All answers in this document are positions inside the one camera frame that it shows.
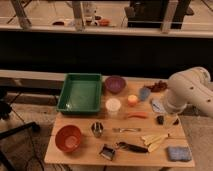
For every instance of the yellow banana toy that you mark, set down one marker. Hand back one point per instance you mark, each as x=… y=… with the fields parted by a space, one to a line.
x=153 y=141

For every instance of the red-orange bowl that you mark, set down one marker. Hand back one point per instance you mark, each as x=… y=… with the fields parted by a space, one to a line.
x=68 y=138

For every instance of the small black block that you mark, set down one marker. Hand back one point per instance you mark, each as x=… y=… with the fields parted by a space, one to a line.
x=160 y=120

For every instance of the black-handled tool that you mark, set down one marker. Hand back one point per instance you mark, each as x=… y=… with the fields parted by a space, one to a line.
x=131 y=147

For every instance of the orange carrot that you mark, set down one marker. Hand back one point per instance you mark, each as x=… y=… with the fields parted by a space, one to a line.
x=142 y=115

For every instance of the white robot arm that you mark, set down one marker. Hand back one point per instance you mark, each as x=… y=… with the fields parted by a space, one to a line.
x=189 y=86

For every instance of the metal cup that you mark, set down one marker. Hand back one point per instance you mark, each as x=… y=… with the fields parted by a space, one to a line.
x=97 y=129

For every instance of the purple bowl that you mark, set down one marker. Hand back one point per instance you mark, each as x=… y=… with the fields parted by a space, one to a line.
x=115 y=84

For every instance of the small metal box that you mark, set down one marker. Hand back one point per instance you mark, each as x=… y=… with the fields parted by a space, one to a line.
x=107 y=152

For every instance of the brown-red dried object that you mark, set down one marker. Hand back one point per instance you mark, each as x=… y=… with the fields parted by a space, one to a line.
x=158 y=86

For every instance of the blue sponge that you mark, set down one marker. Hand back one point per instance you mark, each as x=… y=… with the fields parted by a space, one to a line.
x=178 y=153

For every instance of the white round lid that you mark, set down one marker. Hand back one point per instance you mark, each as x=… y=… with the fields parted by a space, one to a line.
x=113 y=105

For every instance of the green plastic tray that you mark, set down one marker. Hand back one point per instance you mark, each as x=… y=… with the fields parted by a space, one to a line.
x=80 y=94

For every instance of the orange round cup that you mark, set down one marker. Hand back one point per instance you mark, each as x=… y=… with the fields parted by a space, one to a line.
x=132 y=100

